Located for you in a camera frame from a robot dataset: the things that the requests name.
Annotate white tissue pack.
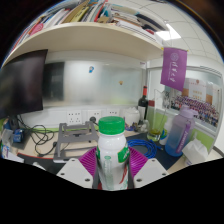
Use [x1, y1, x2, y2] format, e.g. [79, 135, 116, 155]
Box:
[181, 138, 209, 166]

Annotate dark blue mouse pad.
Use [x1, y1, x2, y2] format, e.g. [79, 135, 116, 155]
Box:
[133, 133, 184, 171]

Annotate small blue box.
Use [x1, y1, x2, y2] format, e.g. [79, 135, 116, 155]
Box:
[11, 128, 25, 144]

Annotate white round pot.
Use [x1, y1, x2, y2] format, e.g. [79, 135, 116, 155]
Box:
[123, 106, 141, 127]

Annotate green glass vase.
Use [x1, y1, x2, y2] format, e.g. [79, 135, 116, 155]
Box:
[146, 89, 168, 142]

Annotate purple translucent water jug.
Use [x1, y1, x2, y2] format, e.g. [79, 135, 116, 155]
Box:
[164, 104, 196, 158]

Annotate black cables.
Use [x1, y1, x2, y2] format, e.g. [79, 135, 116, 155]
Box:
[14, 114, 59, 158]

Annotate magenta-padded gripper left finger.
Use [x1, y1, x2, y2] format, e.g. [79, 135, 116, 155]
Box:
[55, 146, 100, 190]

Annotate white wall sockets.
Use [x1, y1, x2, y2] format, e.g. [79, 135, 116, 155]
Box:
[65, 108, 121, 126]

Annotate black desk mat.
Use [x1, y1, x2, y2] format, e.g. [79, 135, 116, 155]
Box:
[18, 152, 98, 176]

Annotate shelf unit with books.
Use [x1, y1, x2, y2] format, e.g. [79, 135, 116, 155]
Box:
[3, 0, 174, 68]

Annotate group photo poster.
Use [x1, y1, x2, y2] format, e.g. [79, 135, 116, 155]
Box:
[164, 77, 223, 128]

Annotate white drink bottle green cap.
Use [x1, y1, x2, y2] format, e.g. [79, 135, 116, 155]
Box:
[95, 115, 130, 192]

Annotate blue coiled cable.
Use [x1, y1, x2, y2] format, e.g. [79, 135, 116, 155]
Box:
[127, 138, 158, 160]

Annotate grey metal laptop stand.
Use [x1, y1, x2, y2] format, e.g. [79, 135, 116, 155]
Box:
[53, 120, 101, 164]

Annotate ceiling lights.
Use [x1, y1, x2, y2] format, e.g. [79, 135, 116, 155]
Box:
[154, 23, 183, 42]

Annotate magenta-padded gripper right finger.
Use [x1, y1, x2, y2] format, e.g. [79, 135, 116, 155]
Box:
[126, 146, 169, 190]

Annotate purple hanging pennant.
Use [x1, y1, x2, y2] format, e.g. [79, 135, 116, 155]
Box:
[159, 46, 188, 93]

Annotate black computer monitor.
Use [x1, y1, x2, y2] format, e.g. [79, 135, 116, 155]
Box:
[0, 49, 49, 131]

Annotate dark wine bottle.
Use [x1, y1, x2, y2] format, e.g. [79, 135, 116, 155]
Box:
[137, 85, 150, 122]

